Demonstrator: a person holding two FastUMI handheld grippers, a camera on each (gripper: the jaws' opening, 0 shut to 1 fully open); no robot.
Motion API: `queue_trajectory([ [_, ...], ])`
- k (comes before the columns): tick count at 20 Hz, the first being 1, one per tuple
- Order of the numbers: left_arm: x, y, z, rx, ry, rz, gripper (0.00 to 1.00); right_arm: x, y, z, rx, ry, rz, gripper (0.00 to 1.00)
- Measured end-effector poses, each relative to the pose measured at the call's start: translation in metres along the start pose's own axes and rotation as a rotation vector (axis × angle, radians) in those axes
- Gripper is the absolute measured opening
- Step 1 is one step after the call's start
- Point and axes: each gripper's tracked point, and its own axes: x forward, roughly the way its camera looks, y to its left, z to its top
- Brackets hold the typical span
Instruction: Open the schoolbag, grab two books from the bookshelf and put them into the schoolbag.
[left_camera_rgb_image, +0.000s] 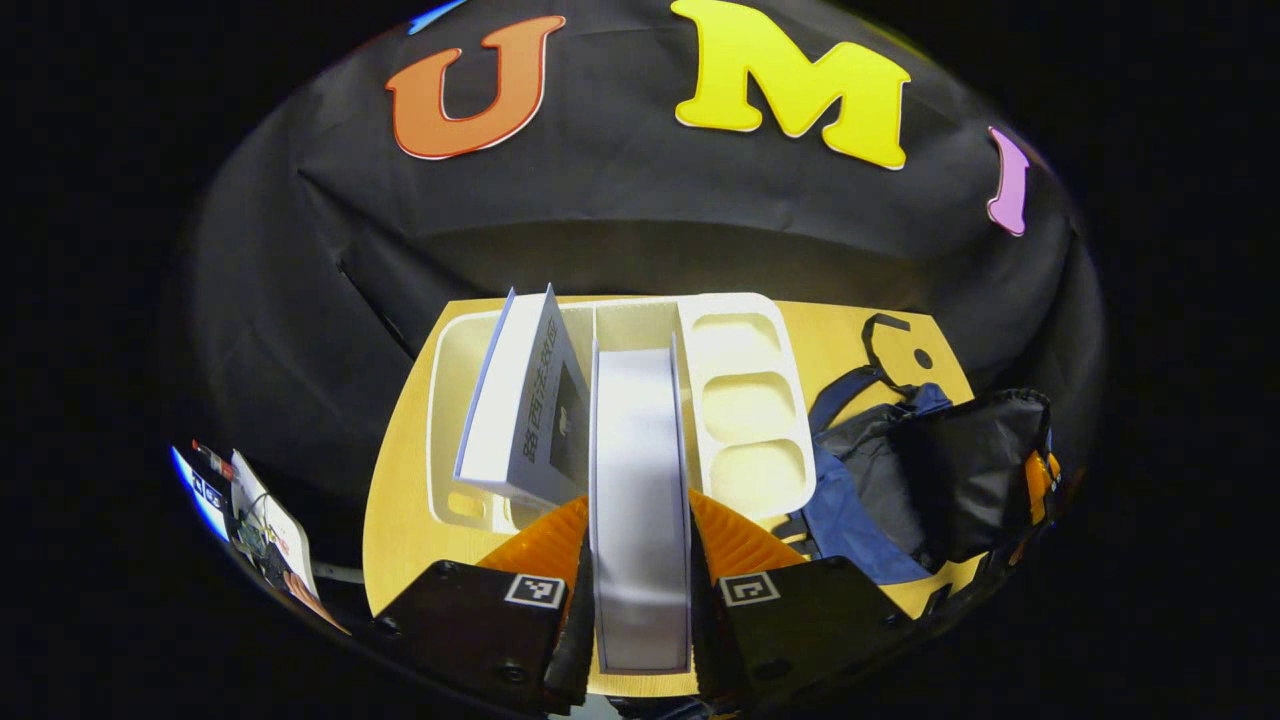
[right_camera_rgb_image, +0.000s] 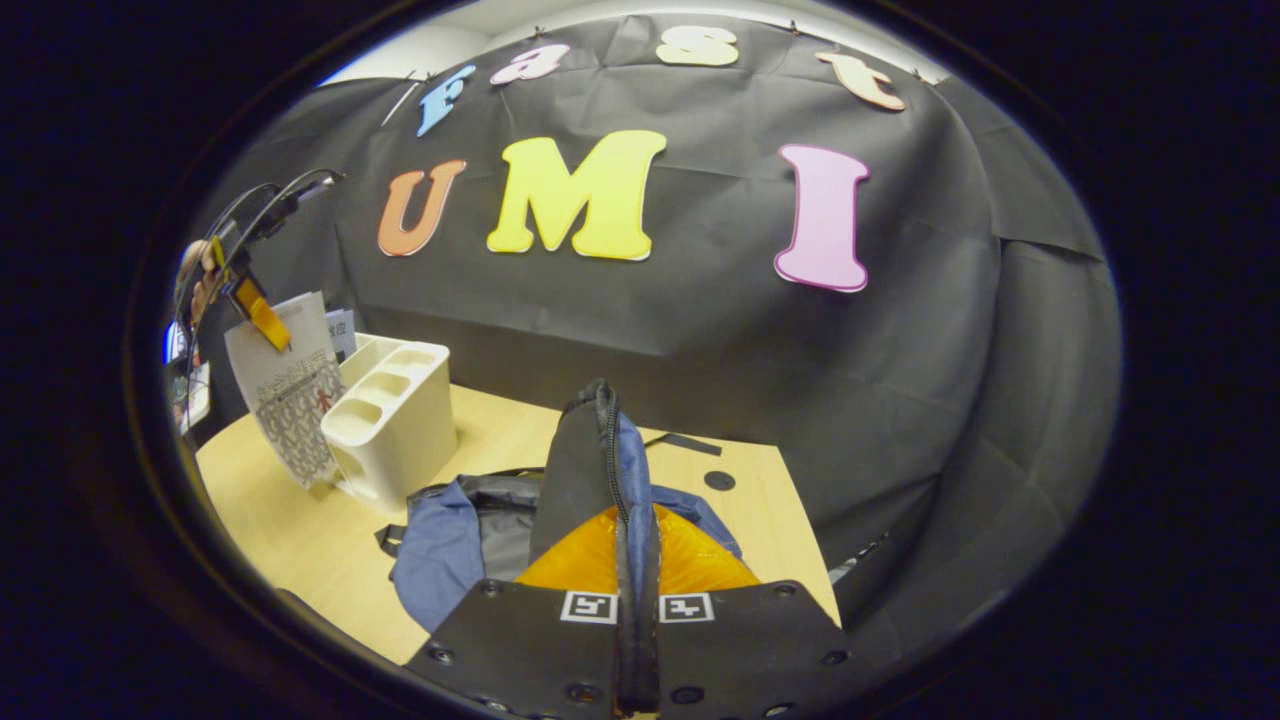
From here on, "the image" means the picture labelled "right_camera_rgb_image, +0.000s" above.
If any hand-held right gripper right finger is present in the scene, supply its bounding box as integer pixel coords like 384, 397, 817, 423
652, 503, 851, 720

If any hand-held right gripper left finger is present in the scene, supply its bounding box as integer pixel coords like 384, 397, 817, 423
405, 503, 623, 720

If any white patterned book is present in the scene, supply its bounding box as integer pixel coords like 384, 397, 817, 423
224, 291, 348, 489

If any blue schoolbag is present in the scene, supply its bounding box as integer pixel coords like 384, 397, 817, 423
375, 378, 746, 713

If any cream plastic bookshelf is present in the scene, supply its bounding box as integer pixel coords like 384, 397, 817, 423
320, 333, 459, 514

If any small white side table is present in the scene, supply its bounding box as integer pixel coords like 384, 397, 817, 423
180, 362, 213, 433

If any black backdrop cloth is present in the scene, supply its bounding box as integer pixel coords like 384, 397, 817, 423
185, 12, 1121, 641

